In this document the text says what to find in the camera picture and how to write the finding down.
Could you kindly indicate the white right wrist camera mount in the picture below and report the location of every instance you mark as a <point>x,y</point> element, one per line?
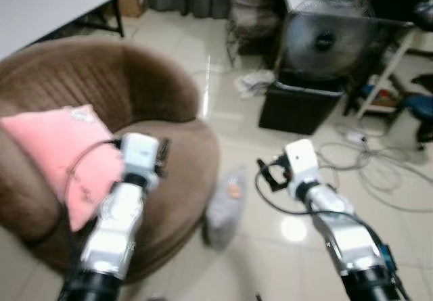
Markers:
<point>301,162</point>

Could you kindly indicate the white crumpled cloth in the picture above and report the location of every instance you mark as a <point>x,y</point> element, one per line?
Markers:
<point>256,83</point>

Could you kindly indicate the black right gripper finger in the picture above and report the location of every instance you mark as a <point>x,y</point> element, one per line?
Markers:
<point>268,179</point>
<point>266,161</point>

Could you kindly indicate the pink pillow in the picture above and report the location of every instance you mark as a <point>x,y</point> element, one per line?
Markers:
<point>47,145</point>

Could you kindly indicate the black box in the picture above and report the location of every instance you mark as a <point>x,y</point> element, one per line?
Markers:
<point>298,111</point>

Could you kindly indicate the blue round stool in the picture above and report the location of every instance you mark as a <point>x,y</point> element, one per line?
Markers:
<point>421,108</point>

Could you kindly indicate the white power strip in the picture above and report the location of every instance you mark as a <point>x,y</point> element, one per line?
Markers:
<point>356,137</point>

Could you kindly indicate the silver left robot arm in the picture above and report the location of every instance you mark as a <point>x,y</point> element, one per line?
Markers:
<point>115,226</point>

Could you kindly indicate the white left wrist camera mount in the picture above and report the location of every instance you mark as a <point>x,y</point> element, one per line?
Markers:
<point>139,152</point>

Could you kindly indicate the grey round floor fan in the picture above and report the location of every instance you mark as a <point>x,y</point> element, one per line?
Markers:
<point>325,40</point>

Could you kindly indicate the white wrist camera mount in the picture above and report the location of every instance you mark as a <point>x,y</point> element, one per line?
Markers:
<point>301,162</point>
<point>139,152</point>

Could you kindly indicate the grey pillow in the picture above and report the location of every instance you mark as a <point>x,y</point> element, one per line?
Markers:
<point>225,213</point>

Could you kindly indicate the brown fabric heap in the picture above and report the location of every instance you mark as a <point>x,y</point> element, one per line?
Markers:
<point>254,10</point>

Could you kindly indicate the brown round sofa chair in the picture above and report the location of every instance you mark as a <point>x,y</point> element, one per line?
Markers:
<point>169,179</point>

